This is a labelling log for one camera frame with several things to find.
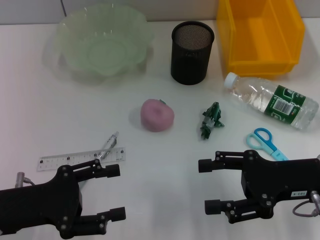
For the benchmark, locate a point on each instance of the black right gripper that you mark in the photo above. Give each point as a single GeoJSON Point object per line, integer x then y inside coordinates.
{"type": "Point", "coordinates": [275, 182]}

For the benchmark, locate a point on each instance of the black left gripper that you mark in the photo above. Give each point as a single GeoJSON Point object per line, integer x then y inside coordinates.
{"type": "Point", "coordinates": [45, 205]}

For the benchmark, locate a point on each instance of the green plastic wrapper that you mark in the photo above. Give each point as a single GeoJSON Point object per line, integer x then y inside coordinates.
{"type": "Point", "coordinates": [211, 117]}

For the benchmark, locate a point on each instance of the clear water bottle green label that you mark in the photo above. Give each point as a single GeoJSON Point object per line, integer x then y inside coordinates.
{"type": "Point", "coordinates": [250, 92]}

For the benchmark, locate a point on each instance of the clear grey pen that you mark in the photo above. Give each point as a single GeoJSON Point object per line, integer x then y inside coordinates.
{"type": "Point", "coordinates": [110, 142]}

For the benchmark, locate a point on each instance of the transparent ruler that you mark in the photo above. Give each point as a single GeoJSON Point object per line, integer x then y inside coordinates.
{"type": "Point", "coordinates": [62, 160]}

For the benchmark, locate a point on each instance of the blue scissors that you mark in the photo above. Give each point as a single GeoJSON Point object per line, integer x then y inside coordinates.
{"type": "Point", "coordinates": [277, 155]}

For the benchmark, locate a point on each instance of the black mesh pen cup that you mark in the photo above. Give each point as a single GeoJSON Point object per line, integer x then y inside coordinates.
{"type": "Point", "coordinates": [190, 65]}

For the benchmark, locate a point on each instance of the green translucent fruit bowl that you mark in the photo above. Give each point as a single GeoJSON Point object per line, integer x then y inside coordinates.
{"type": "Point", "coordinates": [100, 50]}

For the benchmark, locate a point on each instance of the yellow plastic bin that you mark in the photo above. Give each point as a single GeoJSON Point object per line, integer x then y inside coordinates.
{"type": "Point", "coordinates": [262, 65]}

